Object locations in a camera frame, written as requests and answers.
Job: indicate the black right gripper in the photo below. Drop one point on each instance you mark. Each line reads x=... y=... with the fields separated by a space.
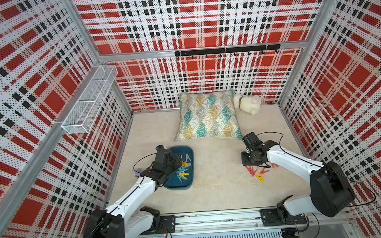
x=245 y=162

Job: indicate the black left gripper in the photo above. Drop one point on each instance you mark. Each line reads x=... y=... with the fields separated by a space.
x=177 y=162

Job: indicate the teal clothespin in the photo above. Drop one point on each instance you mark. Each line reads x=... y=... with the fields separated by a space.
x=182 y=170

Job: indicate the dark teal storage box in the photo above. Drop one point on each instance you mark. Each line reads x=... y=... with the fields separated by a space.
x=174 y=183

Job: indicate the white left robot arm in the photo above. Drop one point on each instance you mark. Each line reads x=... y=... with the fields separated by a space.
x=125 y=218

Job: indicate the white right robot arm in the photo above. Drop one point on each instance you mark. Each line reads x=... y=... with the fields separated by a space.
x=330 y=189

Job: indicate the white plush teddy bear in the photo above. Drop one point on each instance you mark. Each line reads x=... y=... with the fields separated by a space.
x=248 y=104

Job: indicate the patterned teal gold pillow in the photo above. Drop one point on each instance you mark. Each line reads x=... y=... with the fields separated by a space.
x=207 y=115

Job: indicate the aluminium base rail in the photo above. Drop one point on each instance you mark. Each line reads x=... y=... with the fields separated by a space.
x=252 y=223

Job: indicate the white wire mesh shelf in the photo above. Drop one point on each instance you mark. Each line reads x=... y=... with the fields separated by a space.
x=83 y=115

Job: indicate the black wall hook rail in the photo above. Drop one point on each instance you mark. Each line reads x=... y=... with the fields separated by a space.
x=234 y=50

